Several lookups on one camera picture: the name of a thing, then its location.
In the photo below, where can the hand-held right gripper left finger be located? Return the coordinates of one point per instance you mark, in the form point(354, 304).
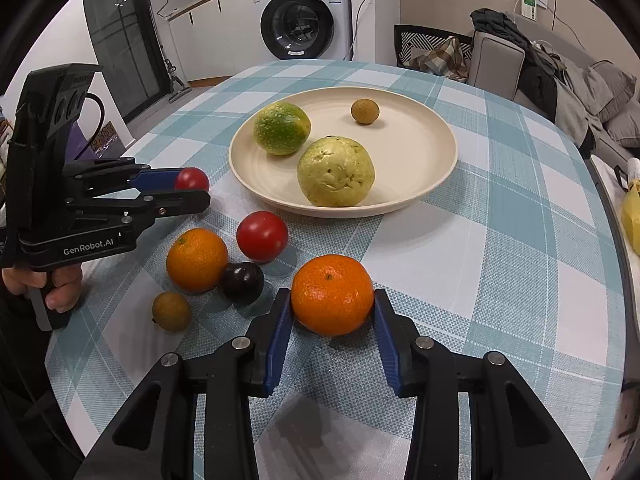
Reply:
point(277, 345)

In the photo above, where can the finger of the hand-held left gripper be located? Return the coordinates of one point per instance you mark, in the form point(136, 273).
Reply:
point(155, 178)
point(185, 202)

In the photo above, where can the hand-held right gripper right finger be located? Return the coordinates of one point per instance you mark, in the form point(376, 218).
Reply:
point(387, 345)

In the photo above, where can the small red tomato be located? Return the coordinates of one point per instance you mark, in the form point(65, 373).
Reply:
point(195, 178)

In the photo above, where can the orange mandarin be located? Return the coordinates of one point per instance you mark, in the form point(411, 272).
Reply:
point(332, 295)
point(197, 260)

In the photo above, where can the green citrus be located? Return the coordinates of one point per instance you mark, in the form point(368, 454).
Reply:
point(281, 128)

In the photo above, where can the yellow guava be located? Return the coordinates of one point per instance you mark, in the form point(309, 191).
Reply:
point(335, 172)

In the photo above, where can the cream round plate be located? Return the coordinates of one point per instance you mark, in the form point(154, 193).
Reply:
point(415, 160)

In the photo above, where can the brown longan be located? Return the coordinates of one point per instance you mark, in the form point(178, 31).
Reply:
point(171, 311)
point(365, 111)

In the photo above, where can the person's left hand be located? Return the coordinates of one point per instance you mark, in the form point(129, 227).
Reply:
point(62, 290)

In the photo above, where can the purple printed bag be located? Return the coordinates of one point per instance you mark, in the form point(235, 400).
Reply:
point(95, 137)

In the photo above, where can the dark purple plum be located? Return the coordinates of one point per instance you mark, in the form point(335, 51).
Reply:
point(242, 282)

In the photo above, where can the large red tomato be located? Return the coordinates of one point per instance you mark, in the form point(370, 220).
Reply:
point(262, 236)

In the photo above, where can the floor mop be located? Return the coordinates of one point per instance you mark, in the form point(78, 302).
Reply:
point(175, 75)

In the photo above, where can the teal checkered tablecloth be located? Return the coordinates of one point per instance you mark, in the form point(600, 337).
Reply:
point(500, 260)

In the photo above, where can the dark glass door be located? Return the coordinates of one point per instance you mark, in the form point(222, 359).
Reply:
point(120, 35)

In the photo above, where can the white kitchen counter cabinet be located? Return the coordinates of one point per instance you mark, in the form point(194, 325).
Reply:
point(215, 35)

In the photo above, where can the person's dark clothing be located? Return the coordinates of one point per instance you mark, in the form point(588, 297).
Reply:
point(45, 400)

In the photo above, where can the white washing machine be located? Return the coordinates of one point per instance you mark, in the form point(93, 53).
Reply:
point(300, 15)

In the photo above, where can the black patterned chair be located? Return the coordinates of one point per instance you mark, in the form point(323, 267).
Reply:
point(405, 45)

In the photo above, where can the yellow bag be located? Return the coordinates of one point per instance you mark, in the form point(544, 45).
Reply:
point(631, 220)

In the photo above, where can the white side table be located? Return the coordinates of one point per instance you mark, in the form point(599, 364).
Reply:
point(607, 180)

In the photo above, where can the plaid cloth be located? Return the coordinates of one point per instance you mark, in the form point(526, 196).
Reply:
point(445, 57)

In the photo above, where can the grey sofa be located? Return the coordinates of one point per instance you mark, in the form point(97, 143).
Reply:
point(492, 65)

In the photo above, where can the white bottle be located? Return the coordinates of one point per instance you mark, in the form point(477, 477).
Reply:
point(631, 170)

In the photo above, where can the dark clothes pile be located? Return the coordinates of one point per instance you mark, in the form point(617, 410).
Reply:
point(535, 70)

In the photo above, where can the grey pillow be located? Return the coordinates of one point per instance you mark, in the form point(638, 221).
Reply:
point(610, 87)
point(627, 125)

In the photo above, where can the white wall device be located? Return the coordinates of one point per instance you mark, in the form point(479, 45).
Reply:
point(530, 5)

